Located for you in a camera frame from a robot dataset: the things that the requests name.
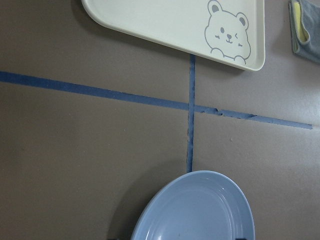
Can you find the blue plastic plate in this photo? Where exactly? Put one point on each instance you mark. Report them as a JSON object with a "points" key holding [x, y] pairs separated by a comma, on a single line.
{"points": [[200, 205]]}

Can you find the cream bear serving tray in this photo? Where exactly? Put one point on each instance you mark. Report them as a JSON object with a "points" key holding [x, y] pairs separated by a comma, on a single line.
{"points": [[230, 32]]}

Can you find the grey folded cloth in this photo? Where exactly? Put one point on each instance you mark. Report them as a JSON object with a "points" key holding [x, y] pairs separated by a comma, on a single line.
{"points": [[304, 19]]}

